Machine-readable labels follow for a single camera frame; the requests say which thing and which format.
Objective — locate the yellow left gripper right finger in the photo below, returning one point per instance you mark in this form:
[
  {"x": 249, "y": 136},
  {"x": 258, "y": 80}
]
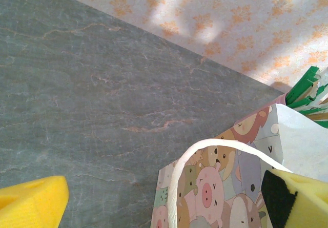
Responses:
[{"x": 307, "y": 202}]

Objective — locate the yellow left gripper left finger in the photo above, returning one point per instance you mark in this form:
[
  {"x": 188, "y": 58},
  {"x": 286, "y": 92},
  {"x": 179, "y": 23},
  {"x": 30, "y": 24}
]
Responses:
[{"x": 30, "y": 205}]

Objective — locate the green white straw packet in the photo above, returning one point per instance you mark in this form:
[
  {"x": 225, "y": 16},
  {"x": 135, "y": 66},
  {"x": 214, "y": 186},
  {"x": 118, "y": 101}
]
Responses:
[
  {"x": 315, "y": 94},
  {"x": 302, "y": 80},
  {"x": 320, "y": 117}
]

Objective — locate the pink cup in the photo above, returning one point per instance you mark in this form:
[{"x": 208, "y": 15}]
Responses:
[{"x": 282, "y": 99}]

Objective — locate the cartoon animal paper bag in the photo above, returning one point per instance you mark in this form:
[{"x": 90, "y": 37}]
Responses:
[{"x": 212, "y": 187}]

